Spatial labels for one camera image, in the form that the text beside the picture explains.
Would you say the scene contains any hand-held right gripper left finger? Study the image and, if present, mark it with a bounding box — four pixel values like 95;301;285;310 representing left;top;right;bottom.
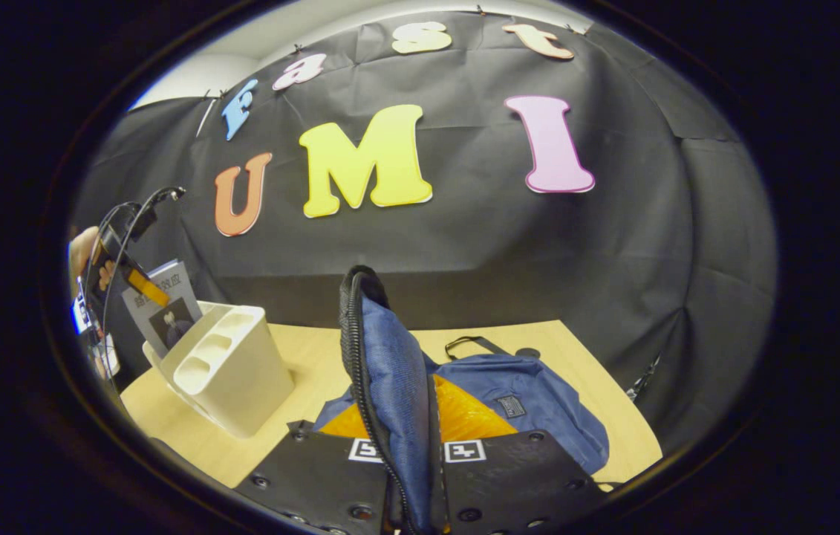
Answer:
234;403;400;535

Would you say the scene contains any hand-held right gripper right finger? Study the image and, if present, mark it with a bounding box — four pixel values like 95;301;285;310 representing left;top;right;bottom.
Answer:
431;374;606;535

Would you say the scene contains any grey book with portrait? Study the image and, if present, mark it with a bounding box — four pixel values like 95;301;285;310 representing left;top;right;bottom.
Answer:
121;260;204;359

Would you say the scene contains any cream plastic bookshelf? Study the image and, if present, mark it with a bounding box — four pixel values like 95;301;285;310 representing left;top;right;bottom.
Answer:
143;301;296;439

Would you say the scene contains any blue schoolbag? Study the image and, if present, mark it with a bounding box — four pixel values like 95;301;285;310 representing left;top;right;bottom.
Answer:
313;266;610;532

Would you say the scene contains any black backdrop cloth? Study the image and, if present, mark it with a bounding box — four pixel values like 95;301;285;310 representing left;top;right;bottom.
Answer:
71;11;777;454

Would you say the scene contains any black cable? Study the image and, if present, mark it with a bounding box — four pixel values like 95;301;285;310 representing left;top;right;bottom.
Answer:
97;187;187;357

